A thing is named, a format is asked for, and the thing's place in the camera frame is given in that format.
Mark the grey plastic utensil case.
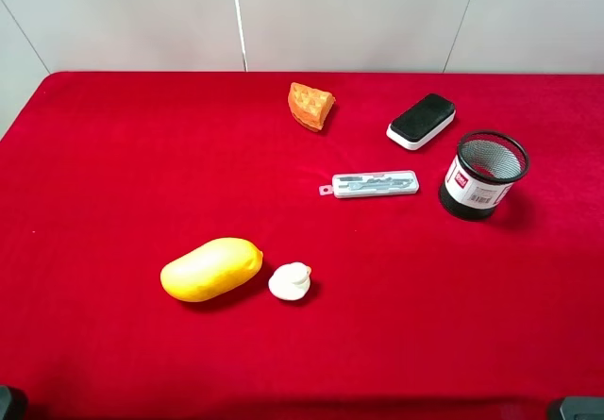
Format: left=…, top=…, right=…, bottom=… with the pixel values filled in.
left=319, top=170, right=419, bottom=199

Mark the small white duck toy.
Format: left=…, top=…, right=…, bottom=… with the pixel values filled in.
left=268, top=262, right=311, bottom=301

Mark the orange waffle piece toy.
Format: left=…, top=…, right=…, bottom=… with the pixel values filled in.
left=287, top=82, right=336, bottom=132

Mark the yellow mango toy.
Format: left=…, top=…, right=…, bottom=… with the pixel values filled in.
left=159, top=237, right=263, bottom=303

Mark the black white board eraser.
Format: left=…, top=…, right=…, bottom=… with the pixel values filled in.
left=386, top=93, right=456, bottom=151

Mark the red table cloth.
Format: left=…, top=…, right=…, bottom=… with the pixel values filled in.
left=1, top=72, right=603, bottom=419

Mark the black mesh pen holder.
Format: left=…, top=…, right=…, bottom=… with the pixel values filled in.
left=439, top=130, right=529, bottom=221

